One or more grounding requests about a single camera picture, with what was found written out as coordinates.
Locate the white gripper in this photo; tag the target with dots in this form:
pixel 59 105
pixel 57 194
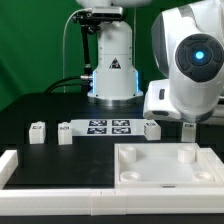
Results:
pixel 157 104

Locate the white square tabletop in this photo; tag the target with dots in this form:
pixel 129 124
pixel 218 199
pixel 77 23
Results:
pixel 160 165

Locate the white marker sheet with tags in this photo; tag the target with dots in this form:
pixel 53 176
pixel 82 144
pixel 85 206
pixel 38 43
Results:
pixel 107 127

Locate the black camera on mount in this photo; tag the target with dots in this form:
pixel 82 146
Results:
pixel 99 14

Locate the white obstacle wall front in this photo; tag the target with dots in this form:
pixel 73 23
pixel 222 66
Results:
pixel 111 202

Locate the white obstacle wall left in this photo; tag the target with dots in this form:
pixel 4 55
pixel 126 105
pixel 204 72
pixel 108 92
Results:
pixel 8 164

